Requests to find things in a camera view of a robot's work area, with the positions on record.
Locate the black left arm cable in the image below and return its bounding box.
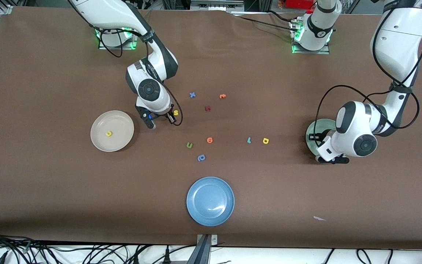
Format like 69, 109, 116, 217
315, 7, 422, 147

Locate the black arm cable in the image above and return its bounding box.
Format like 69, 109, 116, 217
315, 7, 422, 147
99, 29, 184, 126

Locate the brown table cover sheet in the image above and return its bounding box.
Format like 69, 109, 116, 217
0, 7, 422, 250

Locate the blue round plate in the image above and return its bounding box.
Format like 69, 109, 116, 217
186, 176, 235, 227

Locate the aluminium profile bar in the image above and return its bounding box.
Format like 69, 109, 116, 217
186, 236, 211, 264

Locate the grey metal rail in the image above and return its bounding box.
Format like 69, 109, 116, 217
190, 0, 244, 12

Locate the beige round plate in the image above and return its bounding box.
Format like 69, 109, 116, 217
90, 110, 135, 152

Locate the green round plate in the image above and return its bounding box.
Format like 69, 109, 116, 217
306, 119, 338, 157

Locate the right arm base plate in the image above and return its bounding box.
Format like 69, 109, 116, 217
99, 27, 138, 50

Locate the black base cable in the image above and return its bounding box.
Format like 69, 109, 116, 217
237, 10, 301, 34

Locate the metal mounting bracket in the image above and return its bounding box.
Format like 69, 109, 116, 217
197, 234, 218, 246

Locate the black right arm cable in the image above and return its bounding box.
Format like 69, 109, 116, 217
99, 29, 184, 126

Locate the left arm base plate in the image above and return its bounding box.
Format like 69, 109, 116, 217
292, 20, 330, 55

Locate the red box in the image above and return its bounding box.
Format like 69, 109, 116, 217
285, 0, 315, 10

